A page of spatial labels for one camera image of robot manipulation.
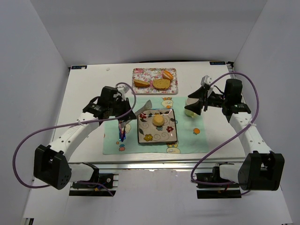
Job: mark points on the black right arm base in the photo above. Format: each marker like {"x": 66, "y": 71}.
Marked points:
{"x": 209, "y": 185}

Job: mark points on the iridescent purple spoon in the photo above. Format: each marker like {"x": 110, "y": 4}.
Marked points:
{"x": 124, "y": 132}

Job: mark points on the sliced bread piece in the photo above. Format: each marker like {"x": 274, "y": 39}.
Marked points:
{"x": 161, "y": 84}

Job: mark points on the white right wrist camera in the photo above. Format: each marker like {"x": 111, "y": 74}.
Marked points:
{"x": 206, "y": 81}

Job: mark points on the yellow green mug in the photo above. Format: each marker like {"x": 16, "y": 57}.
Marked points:
{"x": 190, "y": 101}

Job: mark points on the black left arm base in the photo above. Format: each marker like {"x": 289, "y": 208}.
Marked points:
{"x": 87, "y": 180}

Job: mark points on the square floral plate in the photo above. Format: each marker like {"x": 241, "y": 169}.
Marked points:
{"x": 149, "y": 133}

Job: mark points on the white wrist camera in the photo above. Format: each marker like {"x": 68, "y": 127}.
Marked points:
{"x": 122, "y": 90}
{"x": 206, "y": 81}

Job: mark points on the floral serving tray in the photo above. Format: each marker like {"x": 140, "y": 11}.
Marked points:
{"x": 150, "y": 81}

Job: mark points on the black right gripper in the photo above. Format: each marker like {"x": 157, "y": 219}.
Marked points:
{"x": 204, "y": 101}

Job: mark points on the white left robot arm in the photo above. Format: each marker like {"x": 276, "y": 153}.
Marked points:
{"x": 51, "y": 162}

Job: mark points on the round bread roll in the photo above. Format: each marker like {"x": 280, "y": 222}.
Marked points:
{"x": 158, "y": 120}

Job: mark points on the orange striped bun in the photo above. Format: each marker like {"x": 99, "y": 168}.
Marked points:
{"x": 167, "y": 75}

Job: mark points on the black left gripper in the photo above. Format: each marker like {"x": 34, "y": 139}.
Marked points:
{"x": 125, "y": 111}

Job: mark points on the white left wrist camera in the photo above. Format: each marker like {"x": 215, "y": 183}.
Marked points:
{"x": 122, "y": 90}

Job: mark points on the green placemat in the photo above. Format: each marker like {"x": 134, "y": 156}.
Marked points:
{"x": 191, "y": 132}

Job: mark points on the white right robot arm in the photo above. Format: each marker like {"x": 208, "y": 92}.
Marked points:
{"x": 262, "y": 168}

